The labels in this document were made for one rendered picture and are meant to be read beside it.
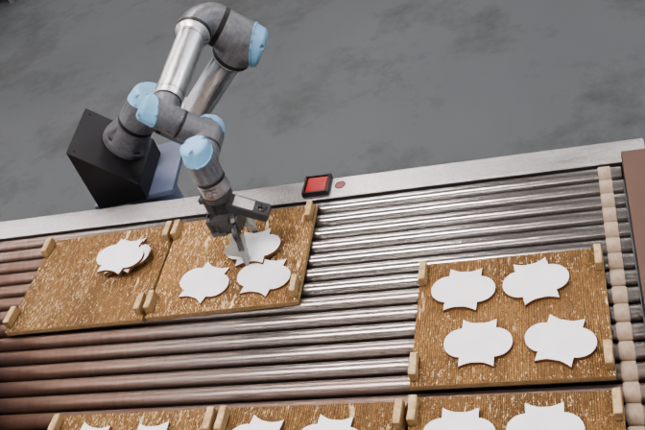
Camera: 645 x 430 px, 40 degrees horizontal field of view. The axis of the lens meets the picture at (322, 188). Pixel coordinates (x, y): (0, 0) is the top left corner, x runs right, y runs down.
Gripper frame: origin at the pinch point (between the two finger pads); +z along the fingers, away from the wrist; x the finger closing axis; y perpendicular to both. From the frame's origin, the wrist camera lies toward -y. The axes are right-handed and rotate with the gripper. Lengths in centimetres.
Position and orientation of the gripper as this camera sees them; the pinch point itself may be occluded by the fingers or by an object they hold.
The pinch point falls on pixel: (253, 247)
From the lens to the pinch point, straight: 230.3
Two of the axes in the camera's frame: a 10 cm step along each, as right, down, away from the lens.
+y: -9.4, 1.6, 3.0
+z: 3.1, 7.4, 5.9
